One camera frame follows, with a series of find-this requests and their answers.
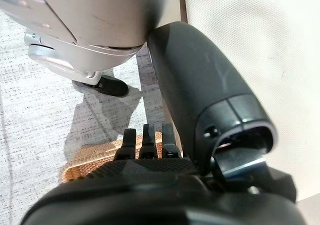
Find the silver robot leg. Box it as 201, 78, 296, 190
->
0, 0, 183, 86

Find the woven tan wicker basket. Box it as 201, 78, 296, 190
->
59, 131, 164, 184

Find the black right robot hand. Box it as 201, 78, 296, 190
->
19, 21, 309, 225

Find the cream fabric bed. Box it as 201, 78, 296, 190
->
178, 0, 320, 204

